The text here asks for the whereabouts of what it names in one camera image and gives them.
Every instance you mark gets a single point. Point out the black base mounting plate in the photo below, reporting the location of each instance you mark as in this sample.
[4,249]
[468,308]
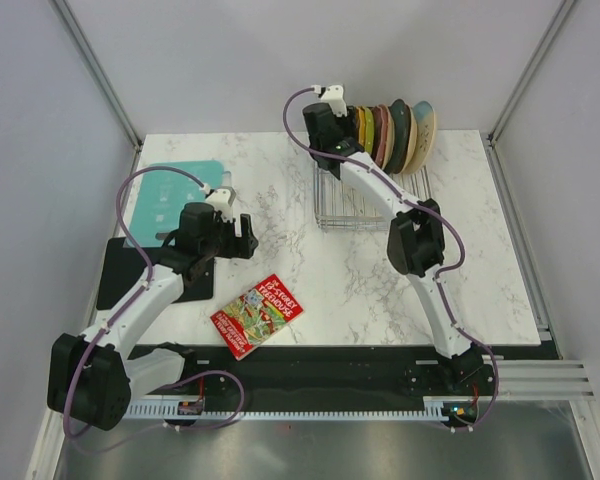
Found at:
[327,377]

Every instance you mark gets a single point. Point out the cream and blue plate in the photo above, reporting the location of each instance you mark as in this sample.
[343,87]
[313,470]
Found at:
[422,137]

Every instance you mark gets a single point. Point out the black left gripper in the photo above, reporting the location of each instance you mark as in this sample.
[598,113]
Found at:
[238,247]

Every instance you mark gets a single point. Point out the black mat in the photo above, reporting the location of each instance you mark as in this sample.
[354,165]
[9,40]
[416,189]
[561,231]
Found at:
[123,267]

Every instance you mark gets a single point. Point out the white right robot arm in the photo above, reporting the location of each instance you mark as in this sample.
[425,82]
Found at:
[415,245]

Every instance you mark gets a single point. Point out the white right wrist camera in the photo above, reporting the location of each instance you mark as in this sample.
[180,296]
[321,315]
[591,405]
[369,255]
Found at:
[333,97]

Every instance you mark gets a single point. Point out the dark teal plate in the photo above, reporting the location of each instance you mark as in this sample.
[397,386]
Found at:
[401,116]

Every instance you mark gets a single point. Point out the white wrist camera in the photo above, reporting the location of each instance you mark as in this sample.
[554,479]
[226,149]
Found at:
[222,200]
[333,97]

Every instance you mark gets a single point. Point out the wire dish rack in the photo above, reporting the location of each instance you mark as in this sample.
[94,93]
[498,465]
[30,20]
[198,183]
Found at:
[339,206]

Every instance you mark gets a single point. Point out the pink polka dot plate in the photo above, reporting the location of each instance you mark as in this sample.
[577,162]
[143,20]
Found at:
[380,115]

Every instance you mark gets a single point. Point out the orange polka dot plate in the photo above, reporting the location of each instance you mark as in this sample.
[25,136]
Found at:
[361,125]

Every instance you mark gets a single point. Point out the green polka dot plate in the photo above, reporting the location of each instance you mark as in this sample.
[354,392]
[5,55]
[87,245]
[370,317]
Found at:
[369,129]

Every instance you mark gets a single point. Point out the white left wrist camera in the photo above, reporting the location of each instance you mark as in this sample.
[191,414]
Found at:
[222,200]

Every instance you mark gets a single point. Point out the white slotted cable duct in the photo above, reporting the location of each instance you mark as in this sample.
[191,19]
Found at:
[181,408]

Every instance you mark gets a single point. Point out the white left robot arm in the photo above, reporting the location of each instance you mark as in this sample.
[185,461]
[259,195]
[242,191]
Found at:
[93,378]

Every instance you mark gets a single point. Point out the teal cutting board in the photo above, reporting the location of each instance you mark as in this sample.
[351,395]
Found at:
[163,194]

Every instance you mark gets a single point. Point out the red children's book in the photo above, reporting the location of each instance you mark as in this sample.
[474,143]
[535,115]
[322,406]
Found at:
[256,315]

